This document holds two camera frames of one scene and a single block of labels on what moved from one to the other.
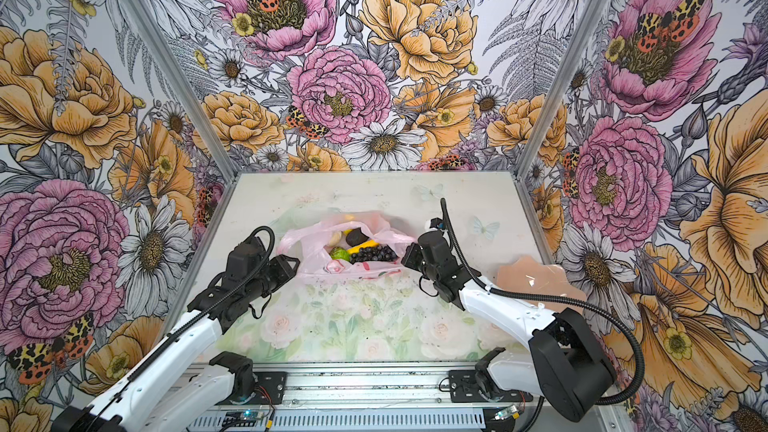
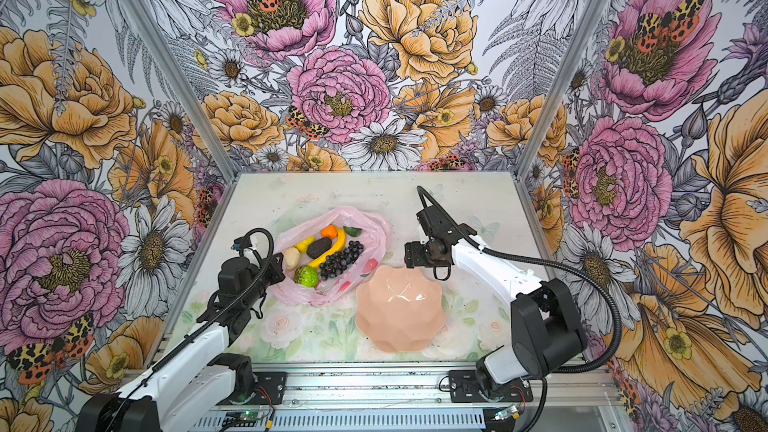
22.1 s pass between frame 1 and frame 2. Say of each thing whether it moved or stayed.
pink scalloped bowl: moved
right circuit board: stayed
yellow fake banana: moved
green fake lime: moved
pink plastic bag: moved
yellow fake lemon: moved
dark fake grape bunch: moved
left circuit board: stayed
